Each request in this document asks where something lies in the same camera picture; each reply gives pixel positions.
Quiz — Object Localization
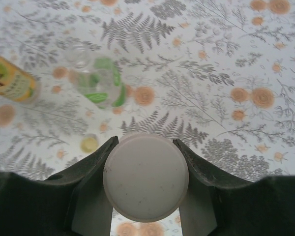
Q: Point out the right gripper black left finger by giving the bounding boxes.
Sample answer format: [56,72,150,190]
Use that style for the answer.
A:
[0,136,119,236]

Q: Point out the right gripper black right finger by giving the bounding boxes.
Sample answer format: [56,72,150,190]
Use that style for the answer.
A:
[173,138,295,236]

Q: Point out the pale yellow bottle cap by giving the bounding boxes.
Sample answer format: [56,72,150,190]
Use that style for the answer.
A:
[80,134,99,152]

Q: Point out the white bottle cap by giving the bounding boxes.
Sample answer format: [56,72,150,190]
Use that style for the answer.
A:
[102,132,189,222]

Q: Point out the yellow label tea bottle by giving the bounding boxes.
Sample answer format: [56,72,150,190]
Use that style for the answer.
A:
[0,49,42,106]

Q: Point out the small green label bottle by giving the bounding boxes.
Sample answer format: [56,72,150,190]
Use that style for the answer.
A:
[64,43,127,109]

